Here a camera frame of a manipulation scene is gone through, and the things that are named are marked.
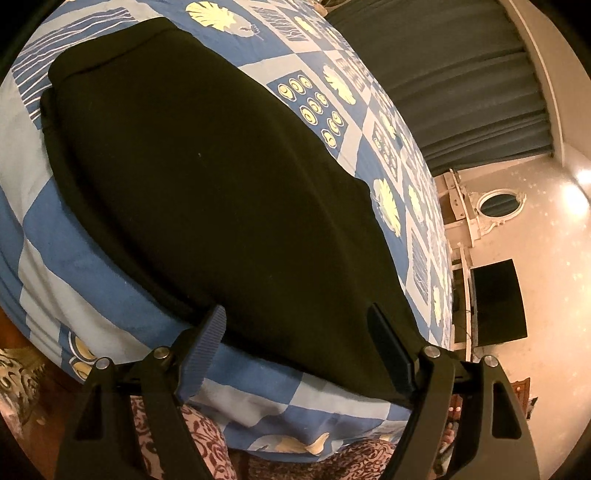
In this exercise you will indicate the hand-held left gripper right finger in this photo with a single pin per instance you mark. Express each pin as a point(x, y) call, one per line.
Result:
point(391, 350)

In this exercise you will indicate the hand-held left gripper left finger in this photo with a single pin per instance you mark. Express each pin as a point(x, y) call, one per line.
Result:
point(207, 342)

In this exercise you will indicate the black pants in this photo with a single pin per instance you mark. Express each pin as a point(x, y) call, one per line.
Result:
point(207, 184)

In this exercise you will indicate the black television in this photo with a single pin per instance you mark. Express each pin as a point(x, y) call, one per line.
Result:
point(498, 300)

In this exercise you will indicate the person's patterned clothing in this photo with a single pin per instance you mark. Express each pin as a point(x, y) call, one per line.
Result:
point(323, 466)

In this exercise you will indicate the brown wooden cabinet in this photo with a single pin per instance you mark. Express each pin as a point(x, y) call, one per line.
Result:
point(522, 392)

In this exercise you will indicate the white ornate vanity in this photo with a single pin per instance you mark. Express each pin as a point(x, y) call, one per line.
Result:
point(461, 217)

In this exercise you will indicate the blue patterned bedsheet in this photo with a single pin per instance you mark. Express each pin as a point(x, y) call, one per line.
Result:
point(69, 240)

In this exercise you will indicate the oval mirror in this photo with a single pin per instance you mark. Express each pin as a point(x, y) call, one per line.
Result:
point(499, 205)

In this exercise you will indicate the gold patterned cloth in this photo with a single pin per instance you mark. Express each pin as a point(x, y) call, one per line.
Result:
point(16, 374)

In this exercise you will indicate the grey curtain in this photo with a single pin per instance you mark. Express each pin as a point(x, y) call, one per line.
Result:
point(438, 69)

